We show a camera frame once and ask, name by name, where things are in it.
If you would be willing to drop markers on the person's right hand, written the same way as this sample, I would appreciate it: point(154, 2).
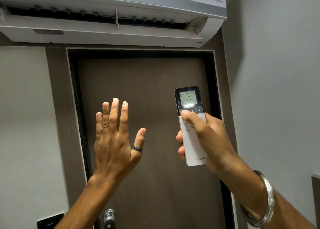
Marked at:
point(208, 141)

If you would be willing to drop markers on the person's left hand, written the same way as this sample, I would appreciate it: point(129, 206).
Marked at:
point(113, 151)

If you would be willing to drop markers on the dark door frame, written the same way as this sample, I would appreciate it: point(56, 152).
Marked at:
point(75, 106)

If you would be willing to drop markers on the person's left thumb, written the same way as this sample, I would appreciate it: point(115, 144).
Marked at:
point(139, 139)

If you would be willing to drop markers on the white air conditioner remote control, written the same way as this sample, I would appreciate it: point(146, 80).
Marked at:
point(190, 144)

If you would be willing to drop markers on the white wall air conditioner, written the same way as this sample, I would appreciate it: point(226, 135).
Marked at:
point(112, 14)

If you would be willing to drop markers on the silver steel bangle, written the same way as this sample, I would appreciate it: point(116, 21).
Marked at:
point(268, 198)

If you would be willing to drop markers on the person's right forearm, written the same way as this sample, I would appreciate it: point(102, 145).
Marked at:
point(252, 198)

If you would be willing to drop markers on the person's left little finger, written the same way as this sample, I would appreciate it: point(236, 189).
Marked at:
point(99, 124)

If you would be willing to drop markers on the person's left middle finger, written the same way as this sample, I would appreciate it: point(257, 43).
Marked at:
point(113, 114)

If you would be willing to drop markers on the black wall switch plate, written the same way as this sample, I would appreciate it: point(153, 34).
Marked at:
point(50, 221)

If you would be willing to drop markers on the person's right thumb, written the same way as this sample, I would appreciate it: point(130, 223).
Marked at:
point(193, 120)

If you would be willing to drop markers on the brown wooden door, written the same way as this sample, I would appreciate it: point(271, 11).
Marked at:
point(152, 141)

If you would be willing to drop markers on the person's left forearm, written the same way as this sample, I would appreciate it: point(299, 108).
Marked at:
point(86, 203)

